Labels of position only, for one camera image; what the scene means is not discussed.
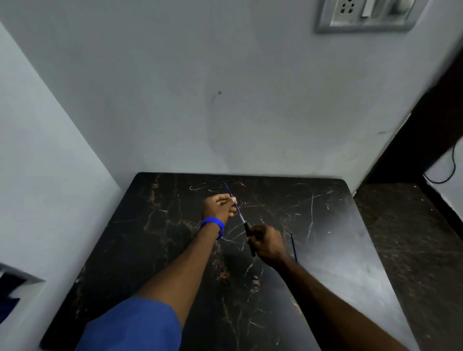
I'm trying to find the person's right forearm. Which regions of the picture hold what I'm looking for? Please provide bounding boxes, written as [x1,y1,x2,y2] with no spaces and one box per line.
[272,253,409,351]

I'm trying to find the blue wristband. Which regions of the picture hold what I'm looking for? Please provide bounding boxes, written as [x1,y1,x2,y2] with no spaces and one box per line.
[200,217,225,241]

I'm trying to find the grey wall socket panel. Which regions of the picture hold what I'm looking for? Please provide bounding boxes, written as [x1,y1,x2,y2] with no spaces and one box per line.
[315,0,431,34]

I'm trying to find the person's right hand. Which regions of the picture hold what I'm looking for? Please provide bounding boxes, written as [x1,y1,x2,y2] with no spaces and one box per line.
[247,225,290,267]

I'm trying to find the person's left hand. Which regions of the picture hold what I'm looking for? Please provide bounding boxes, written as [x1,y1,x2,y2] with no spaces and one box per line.
[203,193,238,226]

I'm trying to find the black handled tool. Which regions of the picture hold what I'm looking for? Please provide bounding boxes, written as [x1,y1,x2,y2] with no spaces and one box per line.
[243,221,257,257]

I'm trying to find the person's left forearm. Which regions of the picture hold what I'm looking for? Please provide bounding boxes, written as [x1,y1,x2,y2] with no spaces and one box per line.
[135,221,222,328]

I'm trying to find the black cable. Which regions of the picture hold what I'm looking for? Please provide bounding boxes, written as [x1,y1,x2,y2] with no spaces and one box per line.
[422,135,463,184]

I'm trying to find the blue shirt sleeve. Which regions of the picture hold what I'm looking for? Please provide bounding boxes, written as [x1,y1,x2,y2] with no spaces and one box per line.
[75,297,182,351]

